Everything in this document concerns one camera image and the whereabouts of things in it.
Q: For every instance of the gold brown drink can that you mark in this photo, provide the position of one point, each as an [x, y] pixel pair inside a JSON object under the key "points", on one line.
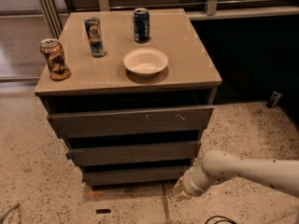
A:
{"points": [[53, 53]]}

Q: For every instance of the grey drawer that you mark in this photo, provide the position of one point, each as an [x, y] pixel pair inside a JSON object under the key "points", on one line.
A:
{"points": [[134, 153], [134, 175], [132, 121]]}

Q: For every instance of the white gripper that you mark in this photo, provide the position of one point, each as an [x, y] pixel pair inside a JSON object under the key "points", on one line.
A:
{"points": [[188, 184]]}

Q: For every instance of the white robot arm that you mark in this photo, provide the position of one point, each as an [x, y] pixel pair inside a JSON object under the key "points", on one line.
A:
{"points": [[217, 167]]}

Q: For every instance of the tall slim dark can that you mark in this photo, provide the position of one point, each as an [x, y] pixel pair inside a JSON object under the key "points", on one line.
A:
{"points": [[92, 27]]}

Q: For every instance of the grey middle drawer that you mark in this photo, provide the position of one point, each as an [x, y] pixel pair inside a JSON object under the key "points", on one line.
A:
{"points": [[134, 153]]}

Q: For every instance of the grey drawer cabinet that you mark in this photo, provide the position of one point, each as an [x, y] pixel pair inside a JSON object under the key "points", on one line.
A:
{"points": [[104, 84]]}

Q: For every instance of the white paper bowl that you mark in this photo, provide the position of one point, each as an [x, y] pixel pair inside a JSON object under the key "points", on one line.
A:
{"points": [[145, 62]]}

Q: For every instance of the small black floor box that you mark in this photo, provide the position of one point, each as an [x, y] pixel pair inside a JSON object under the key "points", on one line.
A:
{"points": [[273, 101]]}

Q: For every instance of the small black floor tape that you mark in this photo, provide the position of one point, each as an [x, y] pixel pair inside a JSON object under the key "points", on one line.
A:
{"points": [[103, 211]]}

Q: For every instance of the grey bottom drawer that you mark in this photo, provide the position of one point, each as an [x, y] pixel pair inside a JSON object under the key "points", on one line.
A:
{"points": [[134, 175]]}

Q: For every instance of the blue pepsi can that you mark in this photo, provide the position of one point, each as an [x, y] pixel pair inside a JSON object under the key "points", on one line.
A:
{"points": [[141, 20]]}

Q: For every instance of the grey top drawer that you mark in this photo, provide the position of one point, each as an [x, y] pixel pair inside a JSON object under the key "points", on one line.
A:
{"points": [[132, 121]]}

